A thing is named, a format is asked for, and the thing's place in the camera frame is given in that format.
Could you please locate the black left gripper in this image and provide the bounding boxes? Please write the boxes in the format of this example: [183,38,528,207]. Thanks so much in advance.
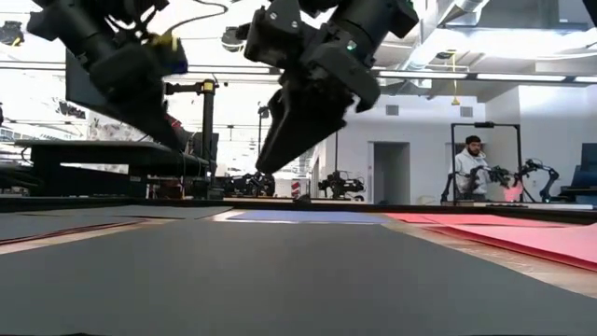
[90,44,193,151]

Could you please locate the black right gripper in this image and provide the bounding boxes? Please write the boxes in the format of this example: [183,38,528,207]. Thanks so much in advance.
[256,27,382,175]

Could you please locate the red paper sheet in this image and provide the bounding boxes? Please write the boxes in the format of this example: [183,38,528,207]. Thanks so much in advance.
[384,212,577,230]

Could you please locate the pink paper sheet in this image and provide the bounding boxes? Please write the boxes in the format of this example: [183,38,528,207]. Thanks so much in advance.
[422,222,597,274]

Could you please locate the black computer tower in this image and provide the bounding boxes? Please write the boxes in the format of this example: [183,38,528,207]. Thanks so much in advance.
[186,130,220,164]

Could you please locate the standing desk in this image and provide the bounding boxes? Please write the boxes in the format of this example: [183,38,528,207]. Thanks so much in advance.
[13,138,211,200]

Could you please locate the black background robot arms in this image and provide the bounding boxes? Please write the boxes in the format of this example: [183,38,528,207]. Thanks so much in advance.
[223,170,276,198]
[318,170,368,203]

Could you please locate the blue paper sheet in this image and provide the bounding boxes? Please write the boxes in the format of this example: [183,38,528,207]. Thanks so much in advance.
[226,209,397,225]

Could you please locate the black computer monitor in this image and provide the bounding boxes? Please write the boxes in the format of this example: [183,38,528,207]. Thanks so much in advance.
[64,49,162,135]

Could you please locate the grey door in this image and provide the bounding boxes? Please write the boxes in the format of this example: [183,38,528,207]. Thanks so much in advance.
[372,141,411,205]

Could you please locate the black dome ceiling device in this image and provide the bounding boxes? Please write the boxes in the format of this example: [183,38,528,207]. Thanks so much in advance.
[218,25,246,54]

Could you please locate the yellow hanging ceiling pendant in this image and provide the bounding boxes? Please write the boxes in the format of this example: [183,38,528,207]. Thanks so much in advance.
[450,49,461,106]

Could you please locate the black hanging ceiling device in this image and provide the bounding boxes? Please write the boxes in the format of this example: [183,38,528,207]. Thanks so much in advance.
[0,21,25,48]

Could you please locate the person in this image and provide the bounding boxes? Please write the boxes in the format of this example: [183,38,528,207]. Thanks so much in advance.
[454,134,491,203]

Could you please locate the light background work table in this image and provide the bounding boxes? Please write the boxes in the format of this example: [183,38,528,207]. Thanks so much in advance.
[440,200,596,211]

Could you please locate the blue chair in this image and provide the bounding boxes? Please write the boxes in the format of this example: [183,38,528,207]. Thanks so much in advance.
[559,142,597,206]

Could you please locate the black background gantry frame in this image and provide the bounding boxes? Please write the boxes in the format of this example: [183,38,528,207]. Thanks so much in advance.
[257,105,340,175]
[450,121,522,204]

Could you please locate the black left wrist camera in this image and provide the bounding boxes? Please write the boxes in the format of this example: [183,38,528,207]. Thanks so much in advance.
[156,44,190,76]

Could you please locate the yellow cable label tag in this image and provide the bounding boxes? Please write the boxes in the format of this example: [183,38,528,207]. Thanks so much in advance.
[148,32,181,51]

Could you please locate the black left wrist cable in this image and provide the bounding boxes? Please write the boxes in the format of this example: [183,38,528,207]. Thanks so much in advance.
[160,0,229,37]

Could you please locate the black table frame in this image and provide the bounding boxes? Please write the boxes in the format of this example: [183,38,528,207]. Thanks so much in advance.
[0,194,597,226]

